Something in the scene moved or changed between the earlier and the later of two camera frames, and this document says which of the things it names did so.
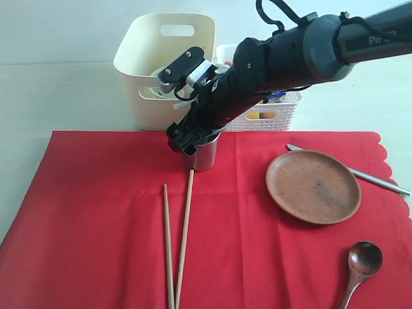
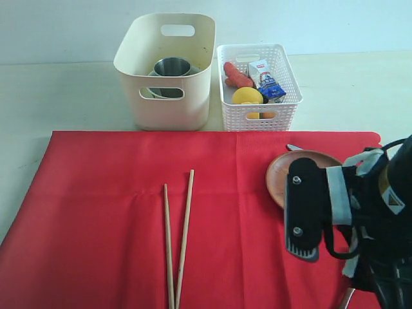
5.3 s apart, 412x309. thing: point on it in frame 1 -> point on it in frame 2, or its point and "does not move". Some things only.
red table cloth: x=88 y=230 does not move
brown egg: x=269 y=114 does not move
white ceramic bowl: x=156 y=93 -> x=147 y=92
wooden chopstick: x=168 y=250 does not move
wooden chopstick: x=185 y=239 does not move
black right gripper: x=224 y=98 -> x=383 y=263
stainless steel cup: x=204 y=159 -> x=170 y=67
